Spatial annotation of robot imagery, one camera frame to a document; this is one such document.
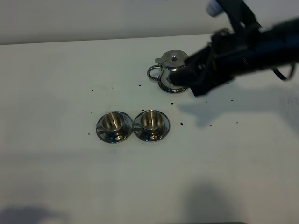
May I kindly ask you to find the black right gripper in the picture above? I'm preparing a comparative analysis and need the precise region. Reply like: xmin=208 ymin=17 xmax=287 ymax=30
xmin=169 ymin=29 xmax=257 ymax=97

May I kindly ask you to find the stainless steel teapot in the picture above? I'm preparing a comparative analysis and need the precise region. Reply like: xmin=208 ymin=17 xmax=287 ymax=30
xmin=147 ymin=50 xmax=188 ymax=94

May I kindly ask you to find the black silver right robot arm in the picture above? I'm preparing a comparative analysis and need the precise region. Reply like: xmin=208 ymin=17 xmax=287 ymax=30
xmin=170 ymin=0 xmax=299 ymax=96

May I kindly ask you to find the right stainless steel teacup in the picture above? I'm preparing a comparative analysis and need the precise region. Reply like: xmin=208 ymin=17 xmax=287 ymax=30
xmin=140 ymin=110 xmax=163 ymax=132

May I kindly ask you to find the stainless steel teacup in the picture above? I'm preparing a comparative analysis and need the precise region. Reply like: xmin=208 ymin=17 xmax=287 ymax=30
xmin=102 ymin=111 xmax=125 ymax=132
xmin=140 ymin=110 xmax=163 ymax=132

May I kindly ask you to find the right stainless steel saucer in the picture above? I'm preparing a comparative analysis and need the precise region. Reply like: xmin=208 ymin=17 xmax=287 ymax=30
xmin=133 ymin=111 xmax=171 ymax=142

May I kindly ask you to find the stainless steel saucer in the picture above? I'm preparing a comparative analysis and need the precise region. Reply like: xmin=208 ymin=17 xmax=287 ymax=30
xmin=96 ymin=111 xmax=133 ymax=144
xmin=133 ymin=111 xmax=171 ymax=142

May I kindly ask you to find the left stainless steel teacup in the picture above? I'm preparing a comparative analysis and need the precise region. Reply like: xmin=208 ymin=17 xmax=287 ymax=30
xmin=102 ymin=111 xmax=125 ymax=132

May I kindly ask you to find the left stainless steel saucer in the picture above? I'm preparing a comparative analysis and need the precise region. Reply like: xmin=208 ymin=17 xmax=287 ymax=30
xmin=96 ymin=111 xmax=133 ymax=144

